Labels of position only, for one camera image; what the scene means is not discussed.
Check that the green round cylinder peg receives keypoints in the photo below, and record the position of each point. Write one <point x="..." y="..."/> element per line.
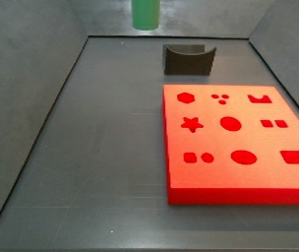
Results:
<point x="145" y="14"/>

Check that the red shape sorter board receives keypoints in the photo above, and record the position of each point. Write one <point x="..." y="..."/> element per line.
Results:
<point x="231" y="145"/>

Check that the black curved holder bracket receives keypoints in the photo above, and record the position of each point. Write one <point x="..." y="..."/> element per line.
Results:
<point x="187" y="59"/>

